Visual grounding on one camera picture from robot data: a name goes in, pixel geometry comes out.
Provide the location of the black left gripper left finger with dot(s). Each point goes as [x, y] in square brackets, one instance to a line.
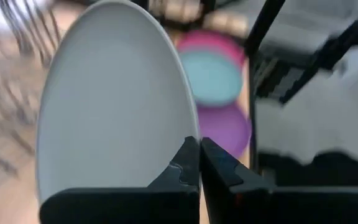
[135, 208]

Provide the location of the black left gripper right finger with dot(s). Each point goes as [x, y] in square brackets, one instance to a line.
[244, 205]

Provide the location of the small purple plate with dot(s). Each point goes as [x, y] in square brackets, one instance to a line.
[225, 127]

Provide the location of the large grey plate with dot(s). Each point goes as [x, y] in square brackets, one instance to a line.
[113, 93]

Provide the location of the small teal plate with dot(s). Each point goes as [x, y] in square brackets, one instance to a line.
[213, 77]

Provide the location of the small pink plate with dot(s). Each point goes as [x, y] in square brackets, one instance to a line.
[210, 42]

